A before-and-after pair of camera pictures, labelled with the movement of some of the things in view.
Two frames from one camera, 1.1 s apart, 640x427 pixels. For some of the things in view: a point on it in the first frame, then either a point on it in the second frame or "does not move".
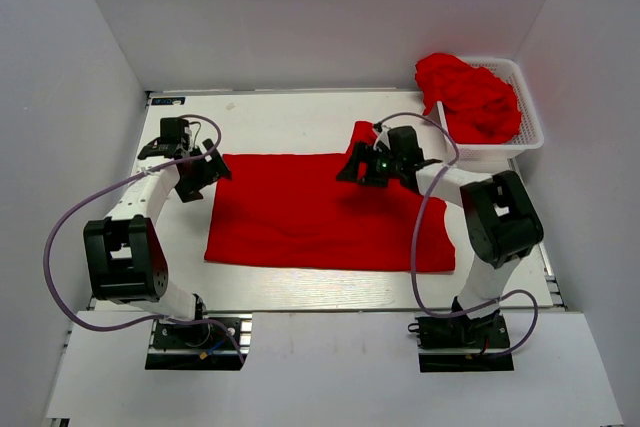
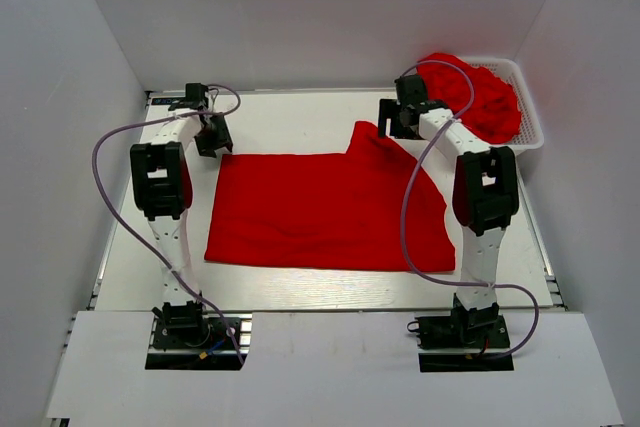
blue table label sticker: x=167 y=100 does not move
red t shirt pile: x=480 y=108 does not move
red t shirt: x=312 y=212 does not move
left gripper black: x=214 y=170 to x=224 y=139
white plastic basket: x=497 y=156 does not move
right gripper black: x=363 y=152 to x=389 y=109
